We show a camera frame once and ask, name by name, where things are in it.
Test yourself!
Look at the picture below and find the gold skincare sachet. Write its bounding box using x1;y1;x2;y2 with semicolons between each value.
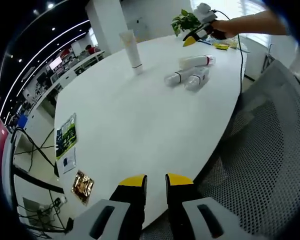
71;169;95;206

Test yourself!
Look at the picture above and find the whiteboard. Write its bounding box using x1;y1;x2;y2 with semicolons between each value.
126;16;147;42

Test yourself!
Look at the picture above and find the white power strip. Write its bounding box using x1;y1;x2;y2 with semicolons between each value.
38;196;68;213

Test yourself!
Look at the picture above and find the white blue skincare sachet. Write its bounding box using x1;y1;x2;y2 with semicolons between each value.
61;147;77;175

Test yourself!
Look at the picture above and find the white screen cart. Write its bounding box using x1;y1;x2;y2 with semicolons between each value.
1;127;66;195

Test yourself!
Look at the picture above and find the distant bright screen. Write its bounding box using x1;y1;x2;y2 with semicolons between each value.
49;56;62;68

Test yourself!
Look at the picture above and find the white red-collared skincare bottle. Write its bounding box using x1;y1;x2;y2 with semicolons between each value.
178;54;216;70

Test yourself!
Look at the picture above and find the blue box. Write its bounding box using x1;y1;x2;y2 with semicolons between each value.
16;115;28;129

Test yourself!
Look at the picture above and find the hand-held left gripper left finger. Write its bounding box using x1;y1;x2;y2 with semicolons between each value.
73;174;149;240

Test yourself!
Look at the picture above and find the white office desk row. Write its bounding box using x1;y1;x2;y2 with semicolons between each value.
27;51;106;118

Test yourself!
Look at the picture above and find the black floor box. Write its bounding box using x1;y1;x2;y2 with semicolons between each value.
64;217;75;232

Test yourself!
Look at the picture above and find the white skincare tube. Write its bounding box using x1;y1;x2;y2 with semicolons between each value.
118;29;144;76

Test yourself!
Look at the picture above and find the potted green plant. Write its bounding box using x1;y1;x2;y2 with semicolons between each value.
171;9;202;37

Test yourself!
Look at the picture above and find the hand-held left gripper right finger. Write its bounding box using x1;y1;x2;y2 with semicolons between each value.
164;172;245;240

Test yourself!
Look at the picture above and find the green black skincare sachet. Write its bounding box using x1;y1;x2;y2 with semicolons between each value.
55;112;79;161

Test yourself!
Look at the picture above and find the grey mesh office chair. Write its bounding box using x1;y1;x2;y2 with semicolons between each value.
142;59;300;240

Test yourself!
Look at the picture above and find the yellow packet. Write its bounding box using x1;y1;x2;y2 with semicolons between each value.
213;41;230;51

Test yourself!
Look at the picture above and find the person's right hand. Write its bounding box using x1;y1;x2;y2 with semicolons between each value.
209;19;238;41

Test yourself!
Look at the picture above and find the clear-capped skincare bottle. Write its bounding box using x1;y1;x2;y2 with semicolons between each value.
164;66;195;88
183;66;211;93

